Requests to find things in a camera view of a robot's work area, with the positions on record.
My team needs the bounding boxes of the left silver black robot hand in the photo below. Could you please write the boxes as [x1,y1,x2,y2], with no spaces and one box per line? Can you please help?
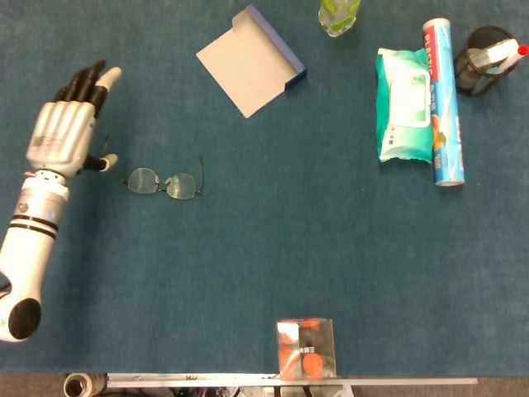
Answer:
[25,60,123,178]

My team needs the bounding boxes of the black wire-frame eyeglasses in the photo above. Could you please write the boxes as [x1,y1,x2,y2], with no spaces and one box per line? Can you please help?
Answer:
[102,132,206,202]

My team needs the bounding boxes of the open blue white cardboard box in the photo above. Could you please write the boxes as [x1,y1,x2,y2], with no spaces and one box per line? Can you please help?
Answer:
[195,3,308,120]

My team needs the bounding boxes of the blue felt table cloth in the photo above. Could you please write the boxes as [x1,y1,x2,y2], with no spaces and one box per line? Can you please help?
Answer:
[0,0,529,378]

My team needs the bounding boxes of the clear bottle with green label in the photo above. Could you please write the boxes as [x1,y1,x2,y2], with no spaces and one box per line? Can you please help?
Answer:
[317,0,362,38]

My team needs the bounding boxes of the clear box with red contents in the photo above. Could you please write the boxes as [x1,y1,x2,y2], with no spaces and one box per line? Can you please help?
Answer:
[275,317,337,381]

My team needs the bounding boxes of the green wet wipes pack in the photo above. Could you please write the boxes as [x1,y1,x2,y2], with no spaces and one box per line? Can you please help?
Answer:
[374,47,434,163]

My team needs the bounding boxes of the blue plastic wrap roll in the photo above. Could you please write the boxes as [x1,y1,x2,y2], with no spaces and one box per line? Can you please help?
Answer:
[422,17,466,189]

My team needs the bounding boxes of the black mesh pen holder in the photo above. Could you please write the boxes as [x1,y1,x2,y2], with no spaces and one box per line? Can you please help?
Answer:
[453,25,518,98]

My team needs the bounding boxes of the white bottle with red cap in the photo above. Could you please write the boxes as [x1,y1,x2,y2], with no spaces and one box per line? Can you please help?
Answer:
[485,39,529,69]

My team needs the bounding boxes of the silver metal table rail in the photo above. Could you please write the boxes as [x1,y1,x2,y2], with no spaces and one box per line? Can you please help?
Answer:
[105,371,479,390]

